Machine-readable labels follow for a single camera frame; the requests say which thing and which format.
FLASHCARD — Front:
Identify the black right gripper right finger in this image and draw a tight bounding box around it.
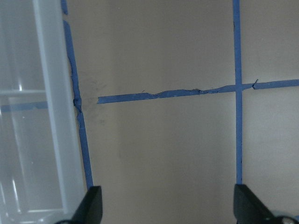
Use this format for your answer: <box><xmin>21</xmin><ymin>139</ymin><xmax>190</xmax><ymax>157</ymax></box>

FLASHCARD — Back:
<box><xmin>233</xmin><ymin>184</ymin><xmax>280</xmax><ymax>224</ymax></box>

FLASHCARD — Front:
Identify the clear plastic box lid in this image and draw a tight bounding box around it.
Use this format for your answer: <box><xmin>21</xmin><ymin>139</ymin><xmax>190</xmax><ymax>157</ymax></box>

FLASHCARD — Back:
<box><xmin>0</xmin><ymin>0</ymin><xmax>85</xmax><ymax>224</ymax></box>

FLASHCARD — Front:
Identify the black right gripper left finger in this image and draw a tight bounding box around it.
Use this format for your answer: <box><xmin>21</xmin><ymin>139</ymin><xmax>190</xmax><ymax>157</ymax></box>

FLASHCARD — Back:
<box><xmin>70</xmin><ymin>186</ymin><xmax>103</xmax><ymax>224</ymax></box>

